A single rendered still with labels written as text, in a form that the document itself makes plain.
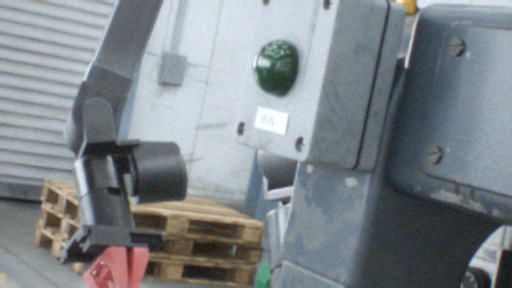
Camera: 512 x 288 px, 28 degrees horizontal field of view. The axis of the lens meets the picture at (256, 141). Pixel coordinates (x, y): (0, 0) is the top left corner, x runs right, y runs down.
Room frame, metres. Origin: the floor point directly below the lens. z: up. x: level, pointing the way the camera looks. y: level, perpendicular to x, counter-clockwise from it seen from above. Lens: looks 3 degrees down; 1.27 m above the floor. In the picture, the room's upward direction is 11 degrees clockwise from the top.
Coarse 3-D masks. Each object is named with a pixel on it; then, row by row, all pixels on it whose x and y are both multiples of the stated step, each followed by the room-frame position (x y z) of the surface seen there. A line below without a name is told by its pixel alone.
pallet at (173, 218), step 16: (48, 192) 6.58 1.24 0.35; (64, 192) 6.29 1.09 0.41; (64, 208) 6.25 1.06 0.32; (144, 208) 6.17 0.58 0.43; (160, 208) 6.31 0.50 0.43; (176, 208) 6.45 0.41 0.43; (192, 208) 6.58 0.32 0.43; (208, 208) 6.74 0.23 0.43; (224, 208) 6.90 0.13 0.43; (80, 224) 5.96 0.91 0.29; (160, 224) 6.28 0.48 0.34; (176, 224) 6.24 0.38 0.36; (192, 224) 6.72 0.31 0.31; (208, 224) 6.85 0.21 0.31; (224, 224) 6.77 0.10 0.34; (240, 224) 6.48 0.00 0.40; (256, 224) 6.50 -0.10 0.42; (224, 240) 6.40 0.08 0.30; (240, 240) 6.46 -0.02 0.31; (256, 240) 6.51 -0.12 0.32
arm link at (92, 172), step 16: (80, 160) 1.19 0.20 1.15; (96, 160) 1.19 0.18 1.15; (112, 160) 1.20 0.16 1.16; (128, 160) 1.21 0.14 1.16; (80, 176) 1.18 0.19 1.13; (96, 176) 1.17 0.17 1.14; (112, 176) 1.18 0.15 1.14; (128, 176) 1.22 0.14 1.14; (80, 192) 1.17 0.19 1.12; (112, 192) 1.18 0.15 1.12; (128, 192) 1.22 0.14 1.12
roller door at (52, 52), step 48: (0, 0) 8.04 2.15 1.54; (48, 0) 8.24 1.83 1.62; (96, 0) 8.45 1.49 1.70; (0, 48) 8.08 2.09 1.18; (48, 48) 8.29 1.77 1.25; (0, 96) 8.10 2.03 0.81; (48, 96) 8.33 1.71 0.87; (0, 144) 8.16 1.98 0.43; (48, 144) 8.37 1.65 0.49; (0, 192) 8.17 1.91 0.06
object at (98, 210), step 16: (96, 192) 1.16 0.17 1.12; (80, 208) 1.17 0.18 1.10; (96, 208) 1.15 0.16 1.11; (112, 208) 1.15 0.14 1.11; (128, 208) 1.17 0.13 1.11; (96, 224) 1.14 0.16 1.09; (112, 224) 1.14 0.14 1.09; (128, 224) 1.15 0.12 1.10; (80, 240) 1.11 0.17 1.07; (144, 240) 1.15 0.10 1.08; (160, 240) 1.16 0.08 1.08; (64, 256) 1.13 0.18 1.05; (80, 256) 1.14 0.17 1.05
